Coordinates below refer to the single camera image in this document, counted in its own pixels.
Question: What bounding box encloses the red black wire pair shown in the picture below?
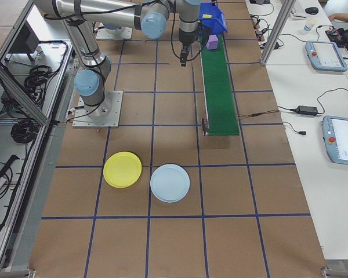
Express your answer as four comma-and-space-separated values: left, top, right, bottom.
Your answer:
237, 109, 280, 119

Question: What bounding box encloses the black adapter cable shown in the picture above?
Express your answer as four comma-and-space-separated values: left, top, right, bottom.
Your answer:
278, 88, 348, 116

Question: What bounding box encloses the black device with red wires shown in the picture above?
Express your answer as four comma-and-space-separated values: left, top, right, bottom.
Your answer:
326, 24, 348, 63

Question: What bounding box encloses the grey blue teach pendant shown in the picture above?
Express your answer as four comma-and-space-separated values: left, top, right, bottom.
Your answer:
320, 115, 348, 167
304, 40, 348, 72

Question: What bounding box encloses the light blue plastic plate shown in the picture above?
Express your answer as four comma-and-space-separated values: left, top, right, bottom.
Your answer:
150, 163, 191, 203

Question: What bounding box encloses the purple foam block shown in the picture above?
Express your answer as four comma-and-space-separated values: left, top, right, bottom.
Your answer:
206, 34, 220, 52

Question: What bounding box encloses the black cable loop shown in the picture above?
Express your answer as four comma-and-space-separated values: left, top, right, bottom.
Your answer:
37, 39, 74, 87

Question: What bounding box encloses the aluminium profile post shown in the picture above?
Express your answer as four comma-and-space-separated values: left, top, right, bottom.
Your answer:
259, 0, 297, 67

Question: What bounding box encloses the thin black plug cable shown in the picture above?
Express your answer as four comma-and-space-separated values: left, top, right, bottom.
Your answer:
282, 120, 307, 137

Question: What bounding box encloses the yellow plastic plate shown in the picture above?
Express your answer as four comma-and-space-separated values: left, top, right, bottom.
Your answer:
103, 151, 143, 189

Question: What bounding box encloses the black power adapter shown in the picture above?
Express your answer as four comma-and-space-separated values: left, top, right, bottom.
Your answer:
295, 105, 320, 115

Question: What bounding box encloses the green belt conveyor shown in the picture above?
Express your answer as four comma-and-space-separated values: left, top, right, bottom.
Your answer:
198, 32, 241, 137

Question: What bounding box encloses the black handle tool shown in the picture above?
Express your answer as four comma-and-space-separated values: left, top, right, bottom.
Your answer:
0, 155, 20, 180

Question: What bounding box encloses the black monitor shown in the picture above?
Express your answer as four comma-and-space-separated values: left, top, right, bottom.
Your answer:
8, 21, 41, 62

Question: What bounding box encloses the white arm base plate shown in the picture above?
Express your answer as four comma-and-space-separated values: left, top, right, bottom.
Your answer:
96, 27, 133, 41
72, 90, 124, 129

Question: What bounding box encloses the black cable coil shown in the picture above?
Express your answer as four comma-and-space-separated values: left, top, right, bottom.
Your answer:
23, 65, 55, 94
10, 118, 38, 145

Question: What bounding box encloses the white keyboard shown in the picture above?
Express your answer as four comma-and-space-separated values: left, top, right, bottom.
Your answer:
289, 0, 308, 20

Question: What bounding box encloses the white paper cup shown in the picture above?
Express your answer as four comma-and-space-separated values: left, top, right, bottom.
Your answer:
303, 19, 317, 34

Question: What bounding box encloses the blue plastic storage bin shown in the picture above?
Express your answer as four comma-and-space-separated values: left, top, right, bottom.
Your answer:
199, 2, 229, 35

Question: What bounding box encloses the red black connector cluster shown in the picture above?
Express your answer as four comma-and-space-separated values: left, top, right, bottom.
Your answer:
251, 14, 281, 49

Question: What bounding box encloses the metal bar frame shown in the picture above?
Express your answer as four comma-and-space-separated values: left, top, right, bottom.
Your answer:
0, 0, 86, 272

